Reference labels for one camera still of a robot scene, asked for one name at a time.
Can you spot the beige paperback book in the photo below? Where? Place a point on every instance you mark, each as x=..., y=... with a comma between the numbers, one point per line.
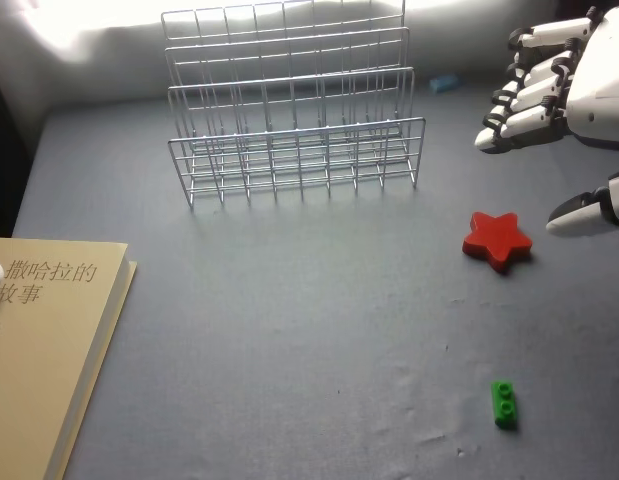
x=39, y=375

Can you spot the green toy brick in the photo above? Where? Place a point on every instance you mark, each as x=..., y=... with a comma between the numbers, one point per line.
x=504, y=407

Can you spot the blue toy brick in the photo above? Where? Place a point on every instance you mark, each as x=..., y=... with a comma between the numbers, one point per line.
x=444, y=83

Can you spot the red star block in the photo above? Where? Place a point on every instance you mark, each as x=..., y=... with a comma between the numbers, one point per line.
x=496, y=240

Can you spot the white backdrop sheet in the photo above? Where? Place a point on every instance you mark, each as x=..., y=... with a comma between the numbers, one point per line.
x=114, y=50

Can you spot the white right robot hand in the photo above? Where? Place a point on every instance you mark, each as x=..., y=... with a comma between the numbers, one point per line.
x=599, y=90

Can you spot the grey table cloth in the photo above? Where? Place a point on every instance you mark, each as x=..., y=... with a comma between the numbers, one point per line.
x=289, y=350

